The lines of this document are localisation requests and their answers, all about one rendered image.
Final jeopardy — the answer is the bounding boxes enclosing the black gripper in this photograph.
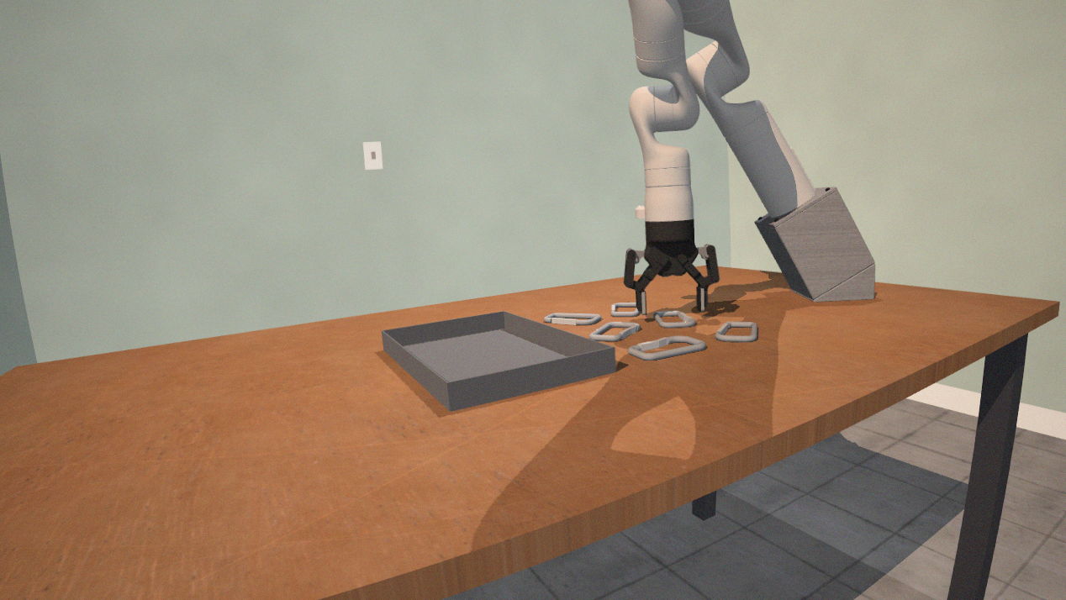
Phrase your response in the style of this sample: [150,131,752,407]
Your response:
[624,218,720,315]

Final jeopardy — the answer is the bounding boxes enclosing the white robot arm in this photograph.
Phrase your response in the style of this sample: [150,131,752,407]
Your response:
[628,0,815,222]

